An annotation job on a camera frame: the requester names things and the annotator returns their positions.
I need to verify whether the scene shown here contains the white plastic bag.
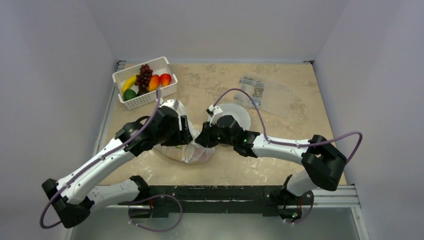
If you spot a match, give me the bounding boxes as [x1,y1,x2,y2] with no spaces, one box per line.
[153,101,215,164]

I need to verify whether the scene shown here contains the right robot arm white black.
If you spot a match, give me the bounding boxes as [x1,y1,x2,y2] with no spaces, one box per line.
[195,115,347,204]

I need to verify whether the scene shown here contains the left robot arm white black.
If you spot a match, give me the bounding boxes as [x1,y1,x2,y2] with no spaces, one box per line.
[39,101,193,229]

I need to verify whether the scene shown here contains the fake orange mango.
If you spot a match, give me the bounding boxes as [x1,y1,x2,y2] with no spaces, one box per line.
[148,74,161,92]

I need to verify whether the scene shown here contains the fake red peach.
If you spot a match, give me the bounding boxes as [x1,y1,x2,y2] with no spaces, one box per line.
[160,73,172,87]

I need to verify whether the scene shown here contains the fake green avocado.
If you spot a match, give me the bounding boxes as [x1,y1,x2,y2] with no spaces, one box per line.
[123,88,138,102]

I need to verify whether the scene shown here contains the fake purple grapes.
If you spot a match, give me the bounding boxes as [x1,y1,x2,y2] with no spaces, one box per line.
[134,64,153,90]

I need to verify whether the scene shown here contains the fake yellow banana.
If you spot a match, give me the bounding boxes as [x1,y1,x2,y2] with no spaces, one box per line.
[121,75,137,94]

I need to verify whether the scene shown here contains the white filament spool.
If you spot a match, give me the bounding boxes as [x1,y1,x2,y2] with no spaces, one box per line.
[217,102,251,130]

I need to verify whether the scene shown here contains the clear plastic screw box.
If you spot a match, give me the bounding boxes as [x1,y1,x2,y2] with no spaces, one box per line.
[234,72,292,118]

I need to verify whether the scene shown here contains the white plastic basket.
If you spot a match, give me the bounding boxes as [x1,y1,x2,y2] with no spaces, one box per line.
[112,56,178,110]

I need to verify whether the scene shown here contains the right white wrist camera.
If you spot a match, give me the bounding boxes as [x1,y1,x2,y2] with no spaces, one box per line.
[206,104,224,127]

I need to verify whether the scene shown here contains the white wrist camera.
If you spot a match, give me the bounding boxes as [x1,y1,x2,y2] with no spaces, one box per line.
[206,104,224,127]
[159,98,180,112]

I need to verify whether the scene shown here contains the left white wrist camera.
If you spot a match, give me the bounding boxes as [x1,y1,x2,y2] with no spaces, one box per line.
[159,98,180,112]

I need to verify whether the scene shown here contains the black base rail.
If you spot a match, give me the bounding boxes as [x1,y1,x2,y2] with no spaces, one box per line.
[128,185,314,220]

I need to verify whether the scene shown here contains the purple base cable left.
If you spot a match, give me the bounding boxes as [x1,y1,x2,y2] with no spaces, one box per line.
[127,193,184,232]

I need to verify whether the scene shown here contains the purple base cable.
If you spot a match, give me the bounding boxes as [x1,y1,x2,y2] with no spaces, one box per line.
[281,195,316,226]
[127,193,184,232]

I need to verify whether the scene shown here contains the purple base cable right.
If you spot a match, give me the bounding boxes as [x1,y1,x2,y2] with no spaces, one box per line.
[281,195,316,226]

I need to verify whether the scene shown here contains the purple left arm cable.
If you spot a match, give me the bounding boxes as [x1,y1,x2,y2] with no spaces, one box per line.
[39,88,163,230]

